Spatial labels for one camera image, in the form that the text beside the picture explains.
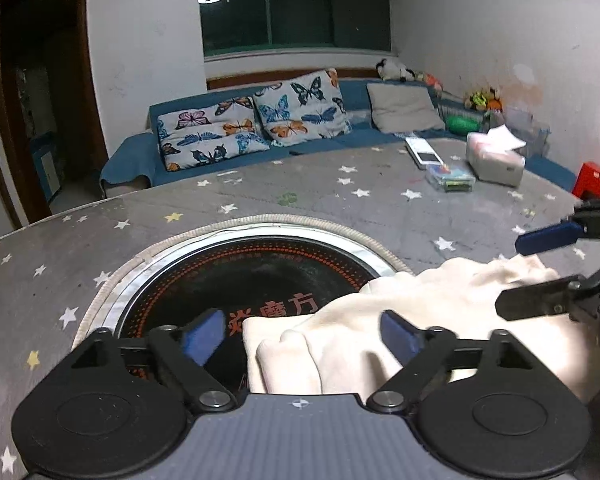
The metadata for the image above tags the yellow and orange toy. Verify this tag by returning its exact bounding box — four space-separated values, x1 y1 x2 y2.
464 87 505 113

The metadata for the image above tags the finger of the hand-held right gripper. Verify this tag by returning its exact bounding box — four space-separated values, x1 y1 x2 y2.
495 252 600 347
514 199 600 257

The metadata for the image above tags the cream cloth garment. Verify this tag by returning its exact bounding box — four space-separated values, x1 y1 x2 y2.
242 254 600 407

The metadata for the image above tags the red box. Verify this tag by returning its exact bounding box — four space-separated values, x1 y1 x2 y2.
572 161 600 199

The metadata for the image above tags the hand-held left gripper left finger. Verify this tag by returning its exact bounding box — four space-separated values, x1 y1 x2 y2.
70 308 238 414

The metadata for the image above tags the beige pillow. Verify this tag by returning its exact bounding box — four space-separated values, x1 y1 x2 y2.
366 82 447 133

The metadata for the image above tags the clear box of coloured pens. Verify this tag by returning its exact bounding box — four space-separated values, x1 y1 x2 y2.
426 162 477 193

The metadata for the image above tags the dark window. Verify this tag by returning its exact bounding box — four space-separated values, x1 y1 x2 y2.
198 0 392 58

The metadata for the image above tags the white tissue box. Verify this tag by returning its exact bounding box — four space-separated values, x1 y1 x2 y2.
466 126 527 187

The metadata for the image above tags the black and white plush toy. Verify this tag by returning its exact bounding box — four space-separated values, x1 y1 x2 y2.
376 57 415 82

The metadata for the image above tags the orange plush toy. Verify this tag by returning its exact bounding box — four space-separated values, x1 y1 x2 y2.
416 71 444 92

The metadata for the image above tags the blue sofa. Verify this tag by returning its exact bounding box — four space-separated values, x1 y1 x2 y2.
99 77 578 200

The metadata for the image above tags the green ball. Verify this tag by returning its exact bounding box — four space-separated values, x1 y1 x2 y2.
445 115 481 135

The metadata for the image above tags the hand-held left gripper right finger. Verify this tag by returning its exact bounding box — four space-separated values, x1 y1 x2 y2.
366 310 536 413

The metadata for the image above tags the wide butterfly print pillow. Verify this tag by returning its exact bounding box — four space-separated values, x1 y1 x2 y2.
156 96 271 172

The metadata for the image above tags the blue cabinet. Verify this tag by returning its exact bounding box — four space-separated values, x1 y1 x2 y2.
29 132 66 204

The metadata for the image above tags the square butterfly print pillow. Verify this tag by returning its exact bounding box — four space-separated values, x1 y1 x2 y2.
252 67 353 147

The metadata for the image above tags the white flat device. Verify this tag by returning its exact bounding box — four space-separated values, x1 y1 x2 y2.
405 137 446 169

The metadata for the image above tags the round black heater plate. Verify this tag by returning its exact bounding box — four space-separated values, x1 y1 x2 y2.
72 219 415 396

